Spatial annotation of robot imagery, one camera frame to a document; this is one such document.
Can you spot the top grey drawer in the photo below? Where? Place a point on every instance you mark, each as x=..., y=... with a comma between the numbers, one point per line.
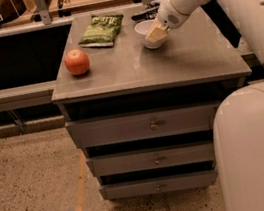
x=150, y=124

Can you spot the grey drawer cabinet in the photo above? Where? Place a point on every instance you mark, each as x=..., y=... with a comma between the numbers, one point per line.
x=195, y=65

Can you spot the red apple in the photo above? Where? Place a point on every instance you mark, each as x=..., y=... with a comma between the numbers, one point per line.
x=77, y=62

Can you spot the white bowl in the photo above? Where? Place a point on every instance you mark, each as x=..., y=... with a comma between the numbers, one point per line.
x=142, y=30

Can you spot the middle grey drawer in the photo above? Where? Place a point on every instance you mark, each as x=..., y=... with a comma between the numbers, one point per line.
x=151, y=158

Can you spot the green jalapeno chip bag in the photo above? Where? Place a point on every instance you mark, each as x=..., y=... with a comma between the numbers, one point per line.
x=102, y=31

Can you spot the grey drawer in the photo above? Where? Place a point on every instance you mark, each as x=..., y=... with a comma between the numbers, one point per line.
x=158, y=185
x=150, y=124
x=151, y=158

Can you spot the dark blue chip bag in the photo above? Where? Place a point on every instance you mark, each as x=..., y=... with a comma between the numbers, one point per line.
x=148, y=13

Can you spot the bottom grey drawer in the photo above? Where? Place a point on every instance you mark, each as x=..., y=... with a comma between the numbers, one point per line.
x=158, y=185

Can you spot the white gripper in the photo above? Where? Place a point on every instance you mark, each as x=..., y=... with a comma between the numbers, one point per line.
x=167, y=16

